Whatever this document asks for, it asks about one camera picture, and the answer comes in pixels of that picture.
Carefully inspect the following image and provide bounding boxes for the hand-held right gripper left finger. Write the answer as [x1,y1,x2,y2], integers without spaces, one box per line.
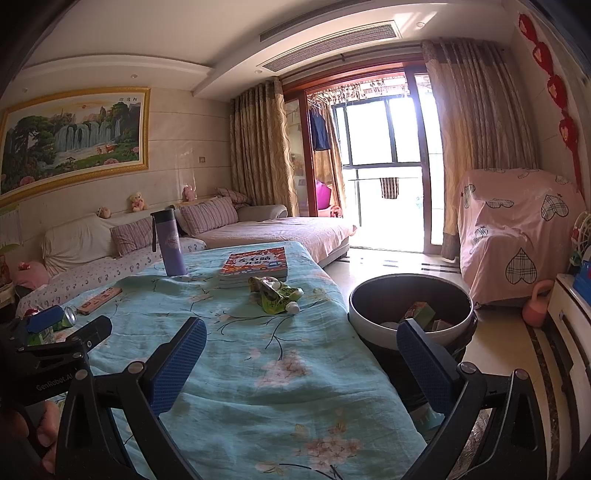
[55,316,208,480]

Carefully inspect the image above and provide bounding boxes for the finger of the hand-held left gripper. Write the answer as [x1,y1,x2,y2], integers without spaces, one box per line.
[9,305,65,348]
[55,315,113,365]

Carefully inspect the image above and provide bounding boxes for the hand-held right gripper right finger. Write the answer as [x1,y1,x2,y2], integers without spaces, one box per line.
[396,318,548,480]

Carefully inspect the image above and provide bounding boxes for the green drink can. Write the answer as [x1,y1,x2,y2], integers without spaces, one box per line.
[27,306,78,346]

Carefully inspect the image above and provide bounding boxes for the black round bin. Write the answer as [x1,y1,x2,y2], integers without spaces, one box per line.
[347,273,478,411]

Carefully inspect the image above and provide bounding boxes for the person's left hand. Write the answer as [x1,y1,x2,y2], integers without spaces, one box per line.
[0,401,63,472]

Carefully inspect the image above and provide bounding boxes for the wooden strip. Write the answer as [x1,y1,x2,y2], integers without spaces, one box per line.
[76,287,123,316]

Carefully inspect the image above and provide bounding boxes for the pink plush pig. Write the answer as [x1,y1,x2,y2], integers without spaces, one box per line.
[11,261,51,289]

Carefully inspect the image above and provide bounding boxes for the teal book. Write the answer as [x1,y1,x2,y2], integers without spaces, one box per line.
[414,405,445,431]

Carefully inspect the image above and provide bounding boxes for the teal floral blanket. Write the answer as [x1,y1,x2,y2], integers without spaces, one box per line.
[18,241,428,480]

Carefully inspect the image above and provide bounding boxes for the white cushion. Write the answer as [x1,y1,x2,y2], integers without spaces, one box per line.
[42,215,116,278]

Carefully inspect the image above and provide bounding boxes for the purple thermos bottle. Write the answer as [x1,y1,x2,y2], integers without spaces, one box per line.
[150,208,188,278]

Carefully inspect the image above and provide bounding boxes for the green spouted pouch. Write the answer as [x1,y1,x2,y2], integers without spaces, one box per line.
[249,276,304,315]

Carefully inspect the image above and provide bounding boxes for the pink kettlebell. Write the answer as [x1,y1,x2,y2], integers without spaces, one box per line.
[523,279,555,328]

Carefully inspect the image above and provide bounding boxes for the red cover book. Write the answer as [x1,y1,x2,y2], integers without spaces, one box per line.
[219,246,288,289]

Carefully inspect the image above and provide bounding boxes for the white cabinet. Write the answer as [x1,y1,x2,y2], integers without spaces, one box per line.
[547,272,591,416]

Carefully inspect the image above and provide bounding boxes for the large striped pillow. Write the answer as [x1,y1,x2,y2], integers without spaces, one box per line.
[178,196,240,237]

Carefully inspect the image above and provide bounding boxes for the pink heart print cover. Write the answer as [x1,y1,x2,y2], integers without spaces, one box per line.
[450,167,587,308]

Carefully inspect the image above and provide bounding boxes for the pink covered sofa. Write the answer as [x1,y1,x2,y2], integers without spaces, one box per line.
[16,203,358,319]

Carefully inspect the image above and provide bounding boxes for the small striped pillow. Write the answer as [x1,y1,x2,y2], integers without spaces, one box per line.
[215,187,252,206]

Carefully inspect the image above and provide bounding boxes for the framed landscape painting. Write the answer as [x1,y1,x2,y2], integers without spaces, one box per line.
[0,87,151,208]

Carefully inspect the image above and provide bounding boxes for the small desk fan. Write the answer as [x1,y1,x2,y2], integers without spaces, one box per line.
[570,211,591,268]

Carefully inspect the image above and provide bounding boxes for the beige patterned curtain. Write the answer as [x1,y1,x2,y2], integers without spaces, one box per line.
[422,39,541,261]
[231,78,290,217]

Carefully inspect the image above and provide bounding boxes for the blue hanging garment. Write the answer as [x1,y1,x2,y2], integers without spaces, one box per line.
[310,111,332,151]

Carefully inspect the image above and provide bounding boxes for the ceiling air vent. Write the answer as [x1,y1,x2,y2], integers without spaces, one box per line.
[259,21,400,72]

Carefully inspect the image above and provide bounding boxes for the red wooden door frame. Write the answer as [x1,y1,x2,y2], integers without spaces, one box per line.
[281,65,432,252]

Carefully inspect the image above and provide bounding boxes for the red wall decoration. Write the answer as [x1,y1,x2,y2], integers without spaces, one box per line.
[517,13,585,195]

